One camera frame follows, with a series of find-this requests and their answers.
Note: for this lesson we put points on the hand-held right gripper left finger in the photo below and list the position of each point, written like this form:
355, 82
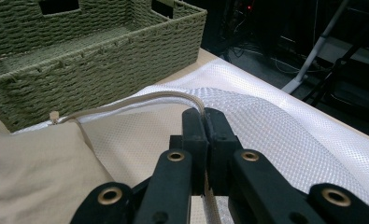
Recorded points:
196, 146

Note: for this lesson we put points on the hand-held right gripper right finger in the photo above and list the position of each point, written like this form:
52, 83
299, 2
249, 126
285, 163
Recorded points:
221, 143

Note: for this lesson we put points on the white mesh laundry bag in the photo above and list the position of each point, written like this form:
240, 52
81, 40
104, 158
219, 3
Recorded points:
266, 130

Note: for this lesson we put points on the green woven basket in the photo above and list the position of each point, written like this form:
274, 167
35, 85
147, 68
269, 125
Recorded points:
110, 62

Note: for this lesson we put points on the beige garment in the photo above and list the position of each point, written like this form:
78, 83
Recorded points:
32, 171

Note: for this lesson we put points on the dark equipment with red light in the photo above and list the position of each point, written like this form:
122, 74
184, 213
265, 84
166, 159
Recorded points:
249, 7

